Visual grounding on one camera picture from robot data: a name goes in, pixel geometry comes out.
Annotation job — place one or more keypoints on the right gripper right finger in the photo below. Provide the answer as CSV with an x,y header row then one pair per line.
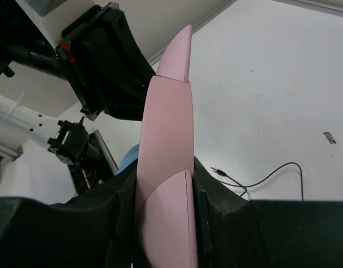
x,y
234,232

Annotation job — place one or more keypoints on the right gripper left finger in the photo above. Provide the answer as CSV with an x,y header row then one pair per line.
x,y
95,229

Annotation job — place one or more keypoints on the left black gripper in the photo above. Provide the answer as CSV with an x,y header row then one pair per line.
x,y
104,65

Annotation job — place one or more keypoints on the pink blue cat-ear headphones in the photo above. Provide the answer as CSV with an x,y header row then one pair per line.
x,y
164,206

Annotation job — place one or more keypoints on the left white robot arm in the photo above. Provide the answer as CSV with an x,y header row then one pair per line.
x,y
30,31

